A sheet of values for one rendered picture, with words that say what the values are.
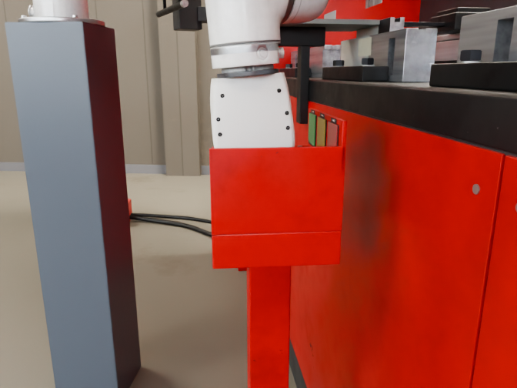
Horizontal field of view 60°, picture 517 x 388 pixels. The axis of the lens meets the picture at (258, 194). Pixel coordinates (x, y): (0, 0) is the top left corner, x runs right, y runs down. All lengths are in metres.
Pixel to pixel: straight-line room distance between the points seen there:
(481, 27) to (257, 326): 0.51
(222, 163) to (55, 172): 0.71
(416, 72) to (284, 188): 0.45
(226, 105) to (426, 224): 0.27
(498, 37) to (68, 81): 0.86
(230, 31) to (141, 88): 3.61
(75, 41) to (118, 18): 3.08
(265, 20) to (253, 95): 0.08
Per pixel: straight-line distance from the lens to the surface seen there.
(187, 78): 3.92
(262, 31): 0.53
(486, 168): 0.45
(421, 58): 0.91
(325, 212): 0.55
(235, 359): 1.54
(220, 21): 0.53
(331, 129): 0.57
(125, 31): 4.17
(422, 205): 0.55
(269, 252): 0.56
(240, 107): 0.54
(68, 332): 1.35
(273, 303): 0.67
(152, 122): 4.12
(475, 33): 0.71
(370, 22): 1.05
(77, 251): 1.23
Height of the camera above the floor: 0.90
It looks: 15 degrees down
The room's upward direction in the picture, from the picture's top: straight up
